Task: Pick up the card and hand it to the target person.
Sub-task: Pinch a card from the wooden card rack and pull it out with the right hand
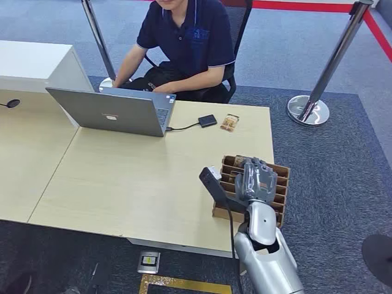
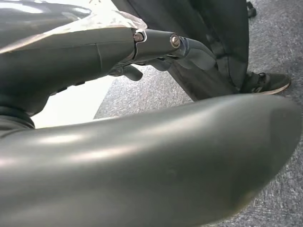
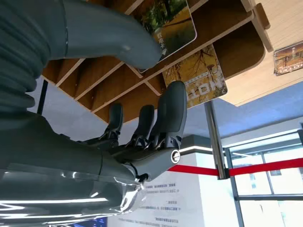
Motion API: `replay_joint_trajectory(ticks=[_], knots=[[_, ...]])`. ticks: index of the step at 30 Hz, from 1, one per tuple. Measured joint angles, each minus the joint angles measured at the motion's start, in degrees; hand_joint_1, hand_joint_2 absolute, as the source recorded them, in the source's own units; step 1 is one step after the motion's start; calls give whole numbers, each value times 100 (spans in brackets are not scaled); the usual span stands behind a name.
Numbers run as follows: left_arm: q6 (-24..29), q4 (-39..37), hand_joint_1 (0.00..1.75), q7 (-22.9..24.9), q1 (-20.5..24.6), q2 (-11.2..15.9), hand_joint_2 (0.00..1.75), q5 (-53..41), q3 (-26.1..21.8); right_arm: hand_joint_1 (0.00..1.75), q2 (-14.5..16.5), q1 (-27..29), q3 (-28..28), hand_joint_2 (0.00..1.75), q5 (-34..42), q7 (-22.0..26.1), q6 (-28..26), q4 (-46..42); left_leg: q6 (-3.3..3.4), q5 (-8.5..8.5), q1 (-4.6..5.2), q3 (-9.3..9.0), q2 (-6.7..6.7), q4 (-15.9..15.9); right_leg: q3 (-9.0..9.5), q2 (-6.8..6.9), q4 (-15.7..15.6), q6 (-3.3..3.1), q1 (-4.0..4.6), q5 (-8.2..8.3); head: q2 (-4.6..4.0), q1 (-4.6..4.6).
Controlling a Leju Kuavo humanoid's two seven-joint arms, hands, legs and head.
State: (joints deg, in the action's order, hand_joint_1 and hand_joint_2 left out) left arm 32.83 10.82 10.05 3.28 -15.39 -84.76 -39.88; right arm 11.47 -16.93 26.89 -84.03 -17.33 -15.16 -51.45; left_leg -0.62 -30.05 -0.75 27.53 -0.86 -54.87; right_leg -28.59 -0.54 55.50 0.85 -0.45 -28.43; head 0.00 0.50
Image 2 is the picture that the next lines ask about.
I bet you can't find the ribbed grey left arm sleeve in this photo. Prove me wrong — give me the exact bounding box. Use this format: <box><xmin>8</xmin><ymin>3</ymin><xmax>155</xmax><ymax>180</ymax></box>
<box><xmin>0</xmin><ymin>105</ymin><xmax>36</xmax><ymax>139</ymax></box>

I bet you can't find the person's dark shoe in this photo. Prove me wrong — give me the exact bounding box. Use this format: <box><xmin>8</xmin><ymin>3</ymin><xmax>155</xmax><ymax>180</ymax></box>
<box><xmin>246</xmin><ymin>0</ymin><xmax>257</xmax><ymax>18</ymax></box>
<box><xmin>241</xmin><ymin>71</ymin><xmax>292</xmax><ymax>95</ymax></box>

